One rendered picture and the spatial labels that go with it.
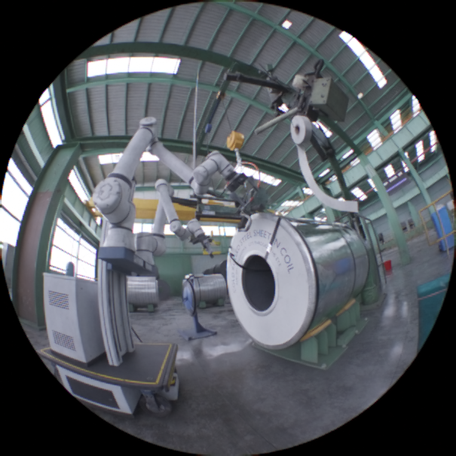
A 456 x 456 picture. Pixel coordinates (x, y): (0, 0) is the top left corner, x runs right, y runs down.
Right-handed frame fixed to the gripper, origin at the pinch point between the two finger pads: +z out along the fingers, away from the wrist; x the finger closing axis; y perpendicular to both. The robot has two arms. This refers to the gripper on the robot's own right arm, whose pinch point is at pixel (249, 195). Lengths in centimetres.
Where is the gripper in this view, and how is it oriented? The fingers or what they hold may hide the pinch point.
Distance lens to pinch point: 95.6
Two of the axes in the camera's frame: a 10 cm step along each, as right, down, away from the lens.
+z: 6.8, 7.0, 2.3
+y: 2.8, 0.5, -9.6
